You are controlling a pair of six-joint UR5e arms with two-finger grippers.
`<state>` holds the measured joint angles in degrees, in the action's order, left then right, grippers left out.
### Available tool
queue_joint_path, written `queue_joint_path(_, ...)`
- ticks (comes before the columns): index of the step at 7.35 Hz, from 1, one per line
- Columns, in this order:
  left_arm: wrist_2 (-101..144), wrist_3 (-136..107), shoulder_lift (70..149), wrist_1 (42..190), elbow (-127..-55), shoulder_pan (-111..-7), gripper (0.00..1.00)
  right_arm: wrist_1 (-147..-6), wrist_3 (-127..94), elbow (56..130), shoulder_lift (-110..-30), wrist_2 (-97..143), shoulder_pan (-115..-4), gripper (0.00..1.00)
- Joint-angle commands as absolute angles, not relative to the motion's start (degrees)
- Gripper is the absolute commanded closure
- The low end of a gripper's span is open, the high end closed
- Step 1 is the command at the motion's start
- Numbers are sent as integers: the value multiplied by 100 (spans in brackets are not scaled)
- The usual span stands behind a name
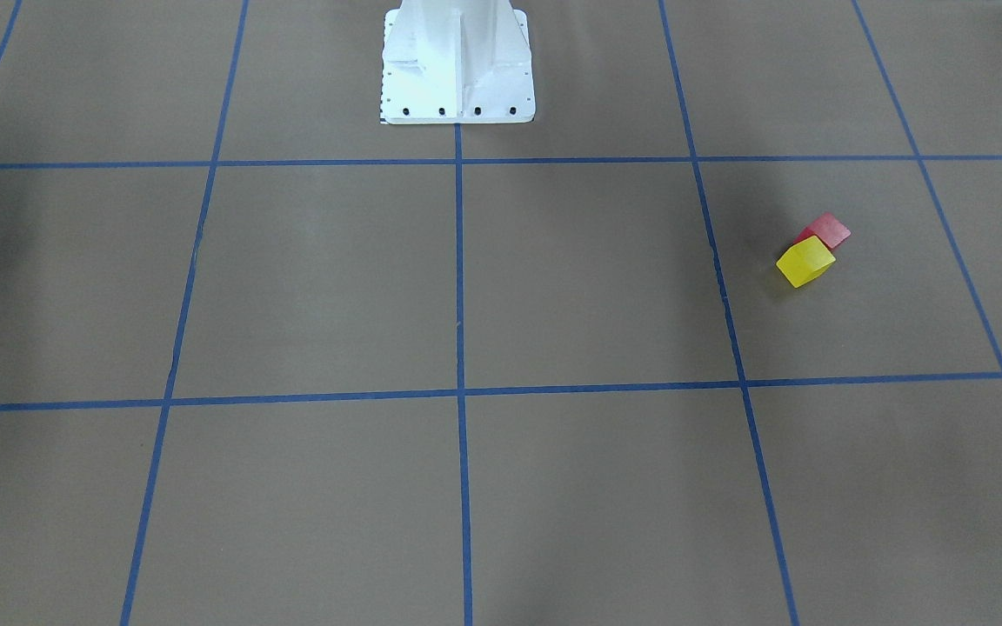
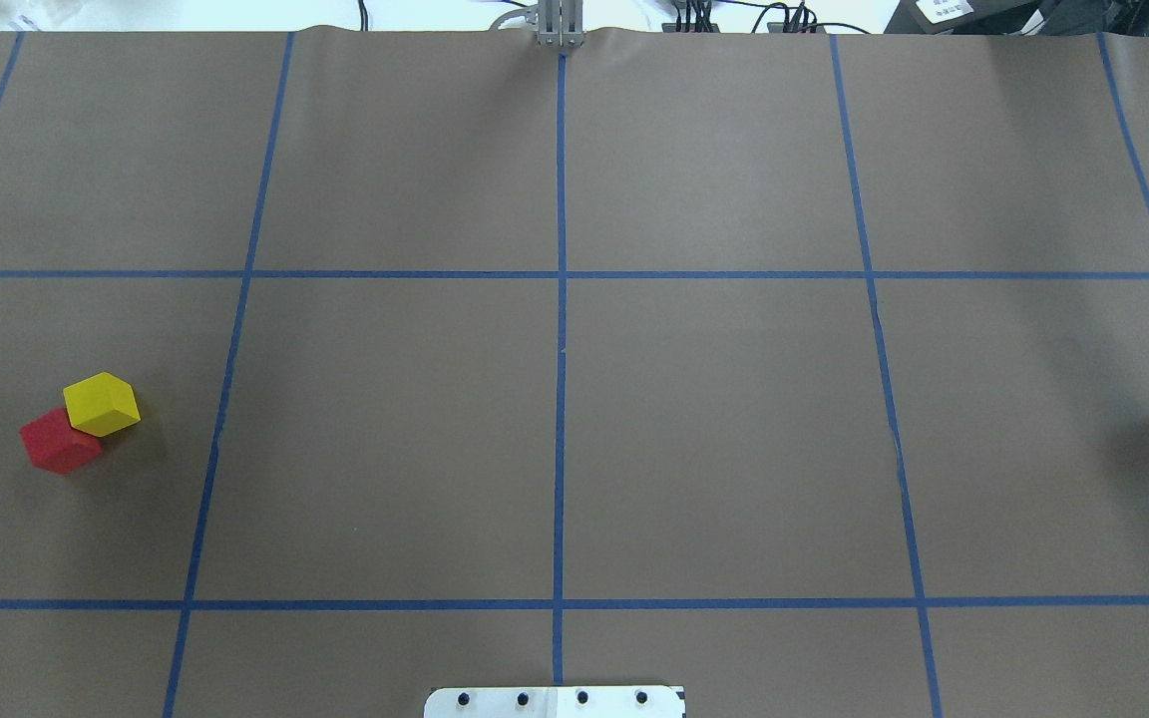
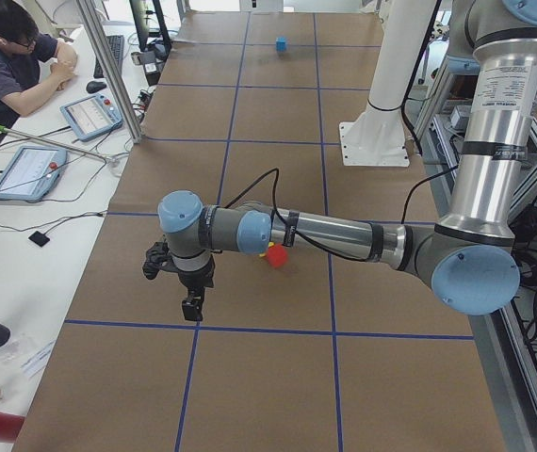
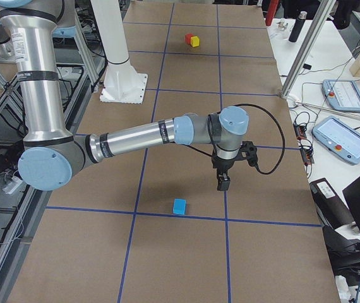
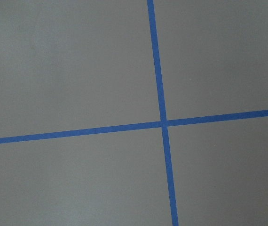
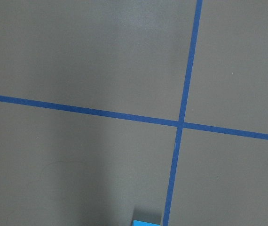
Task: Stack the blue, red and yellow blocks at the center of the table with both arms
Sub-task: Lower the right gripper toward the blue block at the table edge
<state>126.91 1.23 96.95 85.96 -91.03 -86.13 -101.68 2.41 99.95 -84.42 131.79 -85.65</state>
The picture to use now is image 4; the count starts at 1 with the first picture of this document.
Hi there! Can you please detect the red block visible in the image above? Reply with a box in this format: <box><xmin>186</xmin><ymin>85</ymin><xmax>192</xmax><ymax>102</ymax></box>
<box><xmin>184</xmin><ymin>33</ymin><xmax>193</xmax><ymax>45</ymax></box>

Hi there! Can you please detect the black box device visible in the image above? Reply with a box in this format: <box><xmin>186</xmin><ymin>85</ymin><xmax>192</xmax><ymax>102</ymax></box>
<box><xmin>309</xmin><ymin>178</ymin><xmax>354</xmax><ymax>229</ymax></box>

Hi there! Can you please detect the lower teach pendant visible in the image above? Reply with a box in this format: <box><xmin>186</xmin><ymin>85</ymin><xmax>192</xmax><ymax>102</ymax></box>
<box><xmin>312</xmin><ymin>116</ymin><xmax>360</xmax><ymax>165</ymax></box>

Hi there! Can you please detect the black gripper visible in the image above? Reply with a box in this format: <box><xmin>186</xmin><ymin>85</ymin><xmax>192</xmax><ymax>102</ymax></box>
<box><xmin>211</xmin><ymin>141</ymin><xmax>258</xmax><ymax>191</ymax></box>

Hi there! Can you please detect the brown paper table cover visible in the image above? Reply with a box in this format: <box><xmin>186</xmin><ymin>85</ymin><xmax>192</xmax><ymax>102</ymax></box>
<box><xmin>8</xmin><ymin>1</ymin><xmax>339</xmax><ymax>302</ymax></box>

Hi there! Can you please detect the teach pendant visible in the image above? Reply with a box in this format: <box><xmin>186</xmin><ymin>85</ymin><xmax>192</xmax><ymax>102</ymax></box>
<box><xmin>312</xmin><ymin>116</ymin><xmax>360</xmax><ymax>165</ymax></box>
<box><xmin>322</xmin><ymin>80</ymin><xmax>360</xmax><ymax>113</ymax></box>

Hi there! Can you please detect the black bottle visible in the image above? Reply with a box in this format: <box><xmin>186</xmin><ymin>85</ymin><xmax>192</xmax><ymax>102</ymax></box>
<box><xmin>289</xmin><ymin>11</ymin><xmax>307</xmax><ymax>43</ymax></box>

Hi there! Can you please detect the aluminium frame post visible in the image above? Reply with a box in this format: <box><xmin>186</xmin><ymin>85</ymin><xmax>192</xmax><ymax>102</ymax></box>
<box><xmin>280</xmin><ymin>0</ymin><xmax>336</xmax><ymax>99</ymax></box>

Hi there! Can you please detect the white power strip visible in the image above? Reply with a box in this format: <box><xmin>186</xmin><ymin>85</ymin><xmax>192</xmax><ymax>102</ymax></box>
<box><xmin>3</xmin><ymin>178</ymin><xmax>23</xmax><ymax>194</ymax></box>

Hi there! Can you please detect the white camera stand pole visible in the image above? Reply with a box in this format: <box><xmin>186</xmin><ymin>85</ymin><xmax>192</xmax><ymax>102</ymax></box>
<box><xmin>91</xmin><ymin>0</ymin><xmax>148</xmax><ymax>104</ymax></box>

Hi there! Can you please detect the blue block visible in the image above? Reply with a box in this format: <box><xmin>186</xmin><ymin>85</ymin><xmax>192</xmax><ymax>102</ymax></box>
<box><xmin>172</xmin><ymin>198</ymin><xmax>186</xmax><ymax>215</ymax></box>

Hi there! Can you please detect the red cylinder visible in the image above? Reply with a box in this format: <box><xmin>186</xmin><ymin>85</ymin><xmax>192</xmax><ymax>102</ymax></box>
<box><xmin>265</xmin><ymin>0</ymin><xmax>279</xmax><ymax>27</ymax></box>

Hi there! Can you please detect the upper teach pendant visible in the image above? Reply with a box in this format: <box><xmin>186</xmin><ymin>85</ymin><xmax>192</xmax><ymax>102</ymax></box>
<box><xmin>322</xmin><ymin>80</ymin><xmax>360</xmax><ymax>113</ymax></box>

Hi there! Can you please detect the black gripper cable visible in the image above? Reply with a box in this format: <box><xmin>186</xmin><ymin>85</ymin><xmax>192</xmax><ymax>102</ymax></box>
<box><xmin>230</xmin><ymin>103</ymin><xmax>286</xmax><ymax>175</ymax></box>

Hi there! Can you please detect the yellow block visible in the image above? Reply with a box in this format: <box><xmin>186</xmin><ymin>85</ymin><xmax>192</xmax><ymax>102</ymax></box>
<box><xmin>189</xmin><ymin>35</ymin><xmax>200</xmax><ymax>47</ymax></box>

